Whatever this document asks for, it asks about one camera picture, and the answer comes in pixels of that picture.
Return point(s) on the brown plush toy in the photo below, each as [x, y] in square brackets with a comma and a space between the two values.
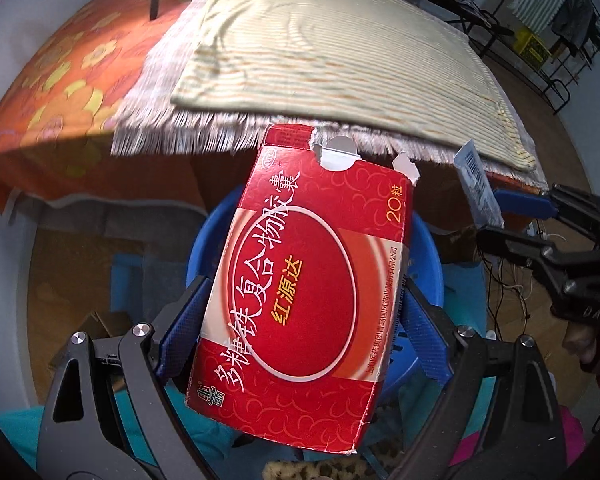
[583, 342]

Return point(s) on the leopard print fabric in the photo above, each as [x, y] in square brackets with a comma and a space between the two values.
[375, 462]

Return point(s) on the orange floral bed sheet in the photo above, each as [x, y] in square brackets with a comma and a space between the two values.
[57, 124]

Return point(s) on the striped beige towel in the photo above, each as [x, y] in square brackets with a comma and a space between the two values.
[383, 64]

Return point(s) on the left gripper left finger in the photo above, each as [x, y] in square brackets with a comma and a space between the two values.
[177, 330]

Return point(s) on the small grey printed sachet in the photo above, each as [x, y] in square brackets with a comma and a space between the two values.
[483, 206]

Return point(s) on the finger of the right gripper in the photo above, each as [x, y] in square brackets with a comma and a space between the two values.
[533, 206]
[519, 249]

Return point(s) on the blue plastic trash basket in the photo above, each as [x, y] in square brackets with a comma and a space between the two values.
[424, 268]

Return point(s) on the red cardboard medicine box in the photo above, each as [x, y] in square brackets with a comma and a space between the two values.
[295, 341]

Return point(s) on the yellow crate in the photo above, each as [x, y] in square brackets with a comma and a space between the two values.
[530, 48]

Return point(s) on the fringed pink woven blanket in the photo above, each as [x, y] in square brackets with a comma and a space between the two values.
[148, 123]

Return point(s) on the black metal clothes rack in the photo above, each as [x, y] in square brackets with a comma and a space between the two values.
[555, 81]

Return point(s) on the cardboard box on floor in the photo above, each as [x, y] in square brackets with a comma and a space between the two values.
[96, 324]

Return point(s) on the dark hanging jacket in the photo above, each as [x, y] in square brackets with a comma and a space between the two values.
[574, 25]

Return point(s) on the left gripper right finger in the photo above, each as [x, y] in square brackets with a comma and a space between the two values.
[426, 326]

